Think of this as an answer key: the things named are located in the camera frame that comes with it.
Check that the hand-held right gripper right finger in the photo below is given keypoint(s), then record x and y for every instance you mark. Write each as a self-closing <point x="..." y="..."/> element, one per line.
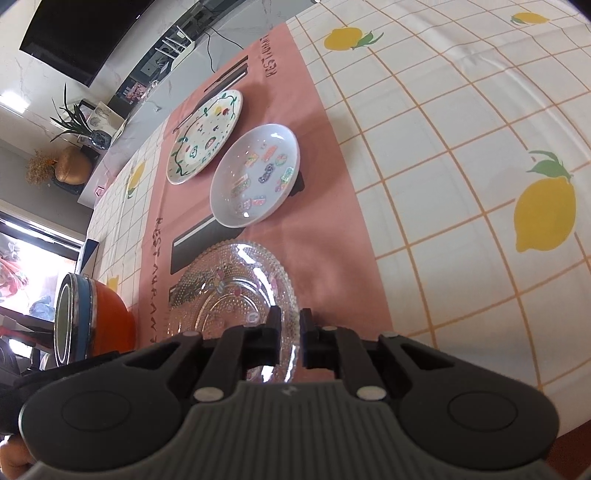
<point x="311" y="341"/>

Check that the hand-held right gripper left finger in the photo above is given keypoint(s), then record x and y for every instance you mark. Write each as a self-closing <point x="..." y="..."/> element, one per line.
<point x="272" y="337"/>

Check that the clear glass plate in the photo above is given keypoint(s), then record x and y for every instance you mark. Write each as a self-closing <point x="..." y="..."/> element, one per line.
<point x="231" y="286"/>

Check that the orange steel bowl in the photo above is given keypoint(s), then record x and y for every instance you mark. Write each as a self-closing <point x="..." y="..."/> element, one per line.
<point x="113" y="318"/>

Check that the small white sticker plate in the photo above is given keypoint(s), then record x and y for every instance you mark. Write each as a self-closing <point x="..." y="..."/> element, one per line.
<point x="254" y="177"/>

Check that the white painted plate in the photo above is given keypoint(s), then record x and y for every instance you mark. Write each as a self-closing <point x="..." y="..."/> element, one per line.
<point x="203" y="138"/>

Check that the person's left hand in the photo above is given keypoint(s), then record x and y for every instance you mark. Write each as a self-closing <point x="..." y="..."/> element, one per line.
<point x="16" y="459"/>

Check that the pink bottle print placemat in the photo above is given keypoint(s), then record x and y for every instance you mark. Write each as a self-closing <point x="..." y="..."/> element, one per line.
<point x="318" y="221"/>

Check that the glass sliding door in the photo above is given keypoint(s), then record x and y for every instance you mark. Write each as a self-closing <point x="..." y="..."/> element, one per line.
<point x="32" y="258"/>

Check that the blue and white box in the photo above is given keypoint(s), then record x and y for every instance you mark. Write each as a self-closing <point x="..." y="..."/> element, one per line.
<point x="87" y="256"/>

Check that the checkered lemon tablecloth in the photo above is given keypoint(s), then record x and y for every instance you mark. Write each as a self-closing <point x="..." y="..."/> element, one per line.
<point x="461" y="161"/>

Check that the dried yellow flowers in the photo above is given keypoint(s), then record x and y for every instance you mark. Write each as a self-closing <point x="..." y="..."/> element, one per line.
<point x="40" y="168"/>

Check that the brown round vase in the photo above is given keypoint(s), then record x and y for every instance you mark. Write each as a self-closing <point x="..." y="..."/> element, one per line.
<point x="73" y="166"/>

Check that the small pink picture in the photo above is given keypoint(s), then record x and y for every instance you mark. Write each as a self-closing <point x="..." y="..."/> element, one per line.
<point x="136" y="91"/>

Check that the plant in blue vase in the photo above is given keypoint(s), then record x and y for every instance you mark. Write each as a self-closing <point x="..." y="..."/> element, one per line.
<point x="76" y="122"/>

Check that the white router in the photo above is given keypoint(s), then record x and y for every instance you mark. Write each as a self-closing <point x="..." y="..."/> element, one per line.
<point x="173" y="44"/>

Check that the black television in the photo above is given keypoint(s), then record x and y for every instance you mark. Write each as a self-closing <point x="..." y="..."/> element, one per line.
<point x="78" y="37"/>

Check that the photo frame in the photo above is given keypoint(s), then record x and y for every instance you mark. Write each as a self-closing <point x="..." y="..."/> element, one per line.
<point x="105" y="117"/>

